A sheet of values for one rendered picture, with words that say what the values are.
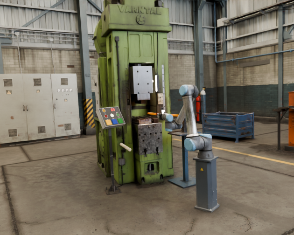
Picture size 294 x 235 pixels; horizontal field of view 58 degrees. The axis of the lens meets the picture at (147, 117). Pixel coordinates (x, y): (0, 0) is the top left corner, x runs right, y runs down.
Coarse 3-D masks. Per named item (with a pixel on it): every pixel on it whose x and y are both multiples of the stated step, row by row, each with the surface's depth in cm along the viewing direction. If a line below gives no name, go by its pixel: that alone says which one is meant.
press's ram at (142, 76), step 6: (132, 66) 384; (138, 66) 386; (144, 66) 389; (150, 66) 392; (132, 72) 386; (138, 72) 386; (144, 72) 390; (150, 72) 393; (132, 78) 388; (138, 78) 387; (144, 78) 390; (150, 78) 393; (132, 84) 391; (138, 84) 388; (144, 84) 391; (150, 84) 394; (132, 90) 393; (138, 90) 388; (144, 90) 392; (150, 90) 395
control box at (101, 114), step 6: (102, 108) 357; (108, 108) 364; (114, 108) 371; (102, 114) 352; (108, 114) 359; (114, 114) 365; (120, 114) 372; (102, 120) 349; (102, 126) 351; (108, 126) 350; (114, 126) 360
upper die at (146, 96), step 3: (147, 93) 394; (132, 96) 412; (135, 96) 397; (138, 96) 389; (141, 96) 391; (144, 96) 392; (147, 96) 394; (132, 99) 414; (135, 99) 398; (138, 99) 389; (141, 99) 391; (144, 99) 393; (147, 99) 394
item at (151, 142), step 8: (136, 128) 393; (144, 128) 389; (152, 128) 394; (136, 136) 407; (144, 136) 390; (152, 136) 395; (160, 136) 399; (136, 144) 410; (144, 144) 391; (152, 144) 396; (160, 144) 400; (136, 152) 402; (144, 152) 392; (152, 152) 397
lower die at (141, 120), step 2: (136, 116) 432; (140, 116) 429; (140, 118) 400; (142, 118) 399; (144, 118) 396; (148, 118) 397; (150, 118) 398; (138, 120) 393; (140, 120) 393; (142, 120) 394; (144, 120) 395; (146, 120) 396; (148, 120) 397; (150, 120) 398; (138, 122) 394; (140, 122) 393; (142, 122) 394; (144, 122) 395; (146, 122) 396; (148, 122) 398; (150, 122) 399
